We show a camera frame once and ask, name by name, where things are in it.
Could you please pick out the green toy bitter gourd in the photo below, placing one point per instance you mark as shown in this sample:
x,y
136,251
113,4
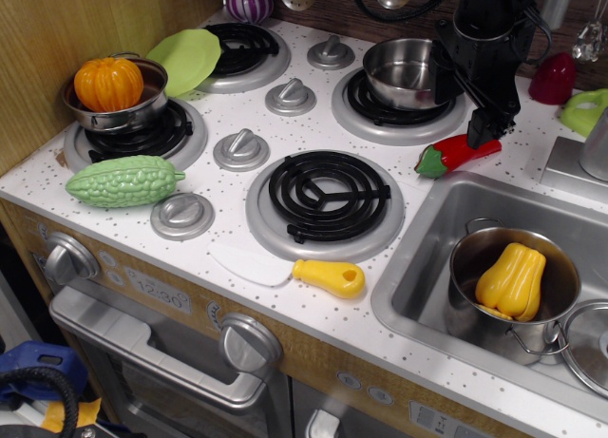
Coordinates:
x,y
125,182

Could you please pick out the green toy vegetable slice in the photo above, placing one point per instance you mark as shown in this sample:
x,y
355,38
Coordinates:
x,y
583,110

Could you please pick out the right oven dial knob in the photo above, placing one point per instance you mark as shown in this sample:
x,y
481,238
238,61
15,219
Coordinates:
x,y
247,345

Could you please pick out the orange toy pumpkin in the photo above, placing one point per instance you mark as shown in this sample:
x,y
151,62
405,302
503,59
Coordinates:
x,y
108,84

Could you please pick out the back right black burner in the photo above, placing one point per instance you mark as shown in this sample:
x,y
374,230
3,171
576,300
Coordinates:
x,y
360,113

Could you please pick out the back left black burner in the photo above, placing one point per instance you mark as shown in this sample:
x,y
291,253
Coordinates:
x,y
251,57

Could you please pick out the yellow toy bell pepper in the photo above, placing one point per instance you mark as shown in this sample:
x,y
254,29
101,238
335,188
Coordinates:
x,y
511,287

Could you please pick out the silver stovetop knob back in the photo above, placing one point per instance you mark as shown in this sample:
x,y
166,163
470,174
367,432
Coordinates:
x,y
332,54

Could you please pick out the toy knife yellow handle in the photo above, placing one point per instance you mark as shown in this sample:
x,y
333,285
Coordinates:
x,y
342,279

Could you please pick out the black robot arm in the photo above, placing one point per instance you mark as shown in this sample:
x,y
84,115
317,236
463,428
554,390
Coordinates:
x,y
486,19

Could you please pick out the blue tool with hose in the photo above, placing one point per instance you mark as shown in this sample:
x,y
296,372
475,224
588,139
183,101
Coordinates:
x,y
42,371

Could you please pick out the red toy chili pepper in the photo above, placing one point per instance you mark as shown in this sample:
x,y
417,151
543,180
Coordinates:
x,y
437,159

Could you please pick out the silver stovetop knob front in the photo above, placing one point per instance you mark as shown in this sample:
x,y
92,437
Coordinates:
x,y
182,216

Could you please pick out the silver stovetop knob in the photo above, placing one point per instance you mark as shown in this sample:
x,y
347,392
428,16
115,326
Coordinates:
x,y
332,54
291,99
241,152
182,216

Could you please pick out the silver oven door handle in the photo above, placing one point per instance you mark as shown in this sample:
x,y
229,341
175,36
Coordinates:
x,y
127,337

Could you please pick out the dark red toy pepper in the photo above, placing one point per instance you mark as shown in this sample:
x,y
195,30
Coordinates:
x,y
554,80

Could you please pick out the steel pot in sink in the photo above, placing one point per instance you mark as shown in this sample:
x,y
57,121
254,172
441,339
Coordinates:
x,y
522,342

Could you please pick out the stainless steel sink basin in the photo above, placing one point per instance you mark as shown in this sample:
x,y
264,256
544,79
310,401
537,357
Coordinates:
x,y
412,294

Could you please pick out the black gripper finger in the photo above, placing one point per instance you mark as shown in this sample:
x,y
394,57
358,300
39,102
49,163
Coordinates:
x,y
481,128
443,80

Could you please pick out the steel saucepan on burner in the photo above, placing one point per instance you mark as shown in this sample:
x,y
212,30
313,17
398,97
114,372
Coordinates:
x,y
397,74

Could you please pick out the oven dial knob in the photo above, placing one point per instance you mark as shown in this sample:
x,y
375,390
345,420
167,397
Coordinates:
x,y
69,259
247,345

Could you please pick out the steel pot with orange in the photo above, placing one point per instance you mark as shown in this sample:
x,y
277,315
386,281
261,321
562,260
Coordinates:
x,y
148,109

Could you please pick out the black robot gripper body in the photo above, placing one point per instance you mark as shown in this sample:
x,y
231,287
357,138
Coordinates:
x,y
485,69

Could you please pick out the front left black burner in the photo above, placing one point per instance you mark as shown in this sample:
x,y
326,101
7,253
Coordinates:
x,y
179,135

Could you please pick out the hanging clear utensil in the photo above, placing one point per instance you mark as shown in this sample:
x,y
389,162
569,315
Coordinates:
x,y
591,40

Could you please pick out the black burner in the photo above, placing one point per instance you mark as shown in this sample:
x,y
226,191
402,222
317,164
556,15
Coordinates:
x,y
360,113
179,135
251,57
326,205

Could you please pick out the front right black burner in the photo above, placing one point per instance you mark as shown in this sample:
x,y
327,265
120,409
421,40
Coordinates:
x,y
326,205

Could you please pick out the glass pot lid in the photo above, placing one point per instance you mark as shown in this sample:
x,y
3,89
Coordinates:
x,y
586,335

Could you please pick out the silver sink faucet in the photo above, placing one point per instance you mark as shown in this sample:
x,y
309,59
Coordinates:
x,y
580,168

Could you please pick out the left oven dial knob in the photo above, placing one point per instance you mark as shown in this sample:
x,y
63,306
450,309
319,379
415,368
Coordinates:
x,y
69,259

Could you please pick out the light green plastic plate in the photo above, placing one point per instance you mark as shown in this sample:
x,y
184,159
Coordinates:
x,y
188,57

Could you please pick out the purple toy onion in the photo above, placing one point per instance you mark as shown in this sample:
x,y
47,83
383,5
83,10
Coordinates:
x,y
252,12

